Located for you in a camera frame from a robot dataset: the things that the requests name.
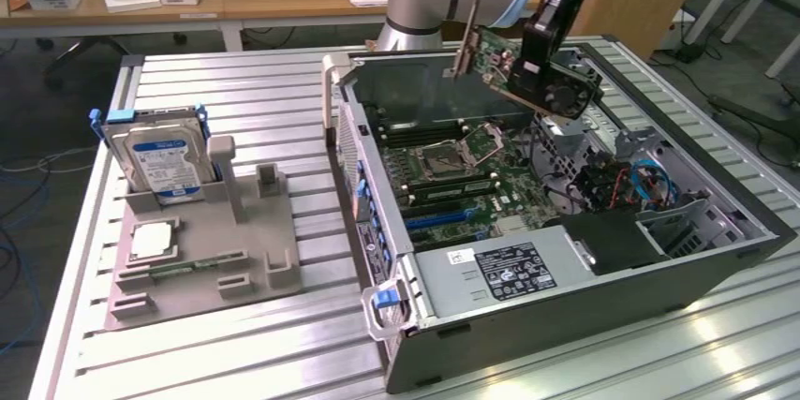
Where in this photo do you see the green graphics card black fan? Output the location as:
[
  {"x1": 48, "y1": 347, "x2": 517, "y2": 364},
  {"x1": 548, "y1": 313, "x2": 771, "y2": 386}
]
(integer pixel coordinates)
[{"x1": 440, "y1": 0, "x2": 605, "y2": 123}]

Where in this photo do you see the wooden cabinet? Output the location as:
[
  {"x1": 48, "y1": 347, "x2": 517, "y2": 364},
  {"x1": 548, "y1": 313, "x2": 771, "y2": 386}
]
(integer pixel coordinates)
[{"x1": 543, "y1": 0, "x2": 717, "y2": 59}]

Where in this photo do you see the white box red button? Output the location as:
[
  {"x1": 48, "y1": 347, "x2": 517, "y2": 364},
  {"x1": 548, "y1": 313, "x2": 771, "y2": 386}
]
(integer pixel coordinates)
[{"x1": 659, "y1": 10, "x2": 699, "y2": 52}]

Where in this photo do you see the black power adapter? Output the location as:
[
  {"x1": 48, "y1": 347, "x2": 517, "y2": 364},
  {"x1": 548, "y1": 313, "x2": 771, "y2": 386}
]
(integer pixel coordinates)
[{"x1": 673, "y1": 43, "x2": 708, "y2": 64}]

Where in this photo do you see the metal disk bay cage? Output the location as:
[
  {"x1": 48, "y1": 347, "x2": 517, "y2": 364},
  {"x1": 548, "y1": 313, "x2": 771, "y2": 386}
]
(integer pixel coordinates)
[{"x1": 529, "y1": 109, "x2": 627, "y2": 176}]

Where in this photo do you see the metal socket cover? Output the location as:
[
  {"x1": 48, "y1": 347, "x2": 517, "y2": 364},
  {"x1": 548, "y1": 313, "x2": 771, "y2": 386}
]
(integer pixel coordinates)
[{"x1": 461, "y1": 122, "x2": 509, "y2": 167}]

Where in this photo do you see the CPU socket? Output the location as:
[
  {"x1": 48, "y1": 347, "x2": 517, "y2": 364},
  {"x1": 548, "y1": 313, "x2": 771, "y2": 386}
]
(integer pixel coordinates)
[{"x1": 419, "y1": 140, "x2": 468, "y2": 171}]

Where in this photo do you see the black power connector bundle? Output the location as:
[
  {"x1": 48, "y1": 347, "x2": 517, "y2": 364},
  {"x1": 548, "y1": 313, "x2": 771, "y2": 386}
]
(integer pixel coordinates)
[{"x1": 571, "y1": 163, "x2": 627, "y2": 214}]

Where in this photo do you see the green motherboard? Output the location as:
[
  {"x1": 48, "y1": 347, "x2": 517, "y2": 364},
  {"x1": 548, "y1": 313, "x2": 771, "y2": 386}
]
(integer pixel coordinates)
[{"x1": 373, "y1": 113, "x2": 564, "y2": 251}]

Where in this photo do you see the RAM stick with white label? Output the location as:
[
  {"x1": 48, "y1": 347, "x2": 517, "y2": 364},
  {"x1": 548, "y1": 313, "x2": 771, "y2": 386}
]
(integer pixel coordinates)
[{"x1": 409, "y1": 178, "x2": 496, "y2": 204}]

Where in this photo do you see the black stand base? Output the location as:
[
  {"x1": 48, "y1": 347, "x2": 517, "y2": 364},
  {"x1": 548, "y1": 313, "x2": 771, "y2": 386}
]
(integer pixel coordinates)
[{"x1": 709, "y1": 90, "x2": 800, "y2": 139}]

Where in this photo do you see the silver chipset heatsink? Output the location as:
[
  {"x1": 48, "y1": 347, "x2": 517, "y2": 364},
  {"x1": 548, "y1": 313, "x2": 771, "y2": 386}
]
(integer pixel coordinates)
[{"x1": 493, "y1": 216, "x2": 533, "y2": 236}]

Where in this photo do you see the black plastic shroud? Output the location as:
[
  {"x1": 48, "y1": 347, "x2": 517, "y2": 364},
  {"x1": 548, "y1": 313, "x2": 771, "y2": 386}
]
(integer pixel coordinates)
[{"x1": 559, "y1": 210, "x2": 664, "y2": 277}]

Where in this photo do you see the grey power supply unit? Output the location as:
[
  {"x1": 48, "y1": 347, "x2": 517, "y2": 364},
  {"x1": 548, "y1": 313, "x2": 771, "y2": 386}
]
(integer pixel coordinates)
[{"x1": 411, "y1": 224, "x2": 601, "y2": 319}]

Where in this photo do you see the black open PC case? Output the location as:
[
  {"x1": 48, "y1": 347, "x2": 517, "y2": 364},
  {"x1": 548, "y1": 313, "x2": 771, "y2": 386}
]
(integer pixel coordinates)
[{"x1": 321, "y1": 41, "x2": 784, "y2": 395}]

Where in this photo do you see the hard disk in blue caddy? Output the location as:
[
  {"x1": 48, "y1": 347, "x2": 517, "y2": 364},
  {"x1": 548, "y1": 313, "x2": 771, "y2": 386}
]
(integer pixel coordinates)
[{"x1": 89, "y1": 102, "x2": 211, "y2": 207}]

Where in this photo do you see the grey parts rack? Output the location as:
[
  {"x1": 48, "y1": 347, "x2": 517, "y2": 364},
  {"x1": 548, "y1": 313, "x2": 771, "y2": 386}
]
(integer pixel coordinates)
[{"x1": 103, "y1": 135, "x2": 308, "y2": 333}]

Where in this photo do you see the black chair base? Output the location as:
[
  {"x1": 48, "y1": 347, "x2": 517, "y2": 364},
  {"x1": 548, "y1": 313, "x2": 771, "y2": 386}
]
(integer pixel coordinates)
[{"x1": 43, "y1": 33, "x2": 189, "y2": 88}]

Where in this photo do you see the green RAM stick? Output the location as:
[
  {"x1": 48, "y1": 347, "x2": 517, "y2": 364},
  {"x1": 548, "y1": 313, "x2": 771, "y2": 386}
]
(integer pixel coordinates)
[{"x1": 147, "y1": 257, "x2": 231, "y2": 279}]

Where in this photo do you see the silver CPU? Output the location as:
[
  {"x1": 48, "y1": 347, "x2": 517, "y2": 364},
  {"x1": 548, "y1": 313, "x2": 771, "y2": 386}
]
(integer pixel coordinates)
[{"x1": 129, "y1": 224, "x2": 176, "y2": 260}]

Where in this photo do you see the white table frame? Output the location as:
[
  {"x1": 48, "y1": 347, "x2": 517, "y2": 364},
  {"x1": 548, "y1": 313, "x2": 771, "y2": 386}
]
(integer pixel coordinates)
[{"x1": 684, "y1": 0, "x2": 800, "y2": 78}]

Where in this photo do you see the red wire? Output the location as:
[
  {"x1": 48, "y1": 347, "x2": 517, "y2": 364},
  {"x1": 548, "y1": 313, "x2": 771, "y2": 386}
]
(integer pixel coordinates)
[{"x1": 611, "y1": 163, "x2": 673, "y2": 209}]

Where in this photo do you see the blue wire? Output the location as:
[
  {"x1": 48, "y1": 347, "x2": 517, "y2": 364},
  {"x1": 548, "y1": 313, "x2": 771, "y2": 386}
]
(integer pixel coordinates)
[{"x1": 629, "y1": 159, "x2": 681, "y2": 209}]

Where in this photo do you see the wooden desk white frame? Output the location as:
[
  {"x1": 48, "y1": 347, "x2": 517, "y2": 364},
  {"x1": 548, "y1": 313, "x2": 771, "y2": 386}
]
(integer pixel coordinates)
[{"x1": 0, "y1": 0, "x2": 564, "y2": 52}]

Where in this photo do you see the blue floor cable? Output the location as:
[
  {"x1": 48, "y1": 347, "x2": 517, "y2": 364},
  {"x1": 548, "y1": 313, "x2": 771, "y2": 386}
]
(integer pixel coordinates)
[{"x1": 0, "y1": 151, "x2": 57, "y2": 354}]

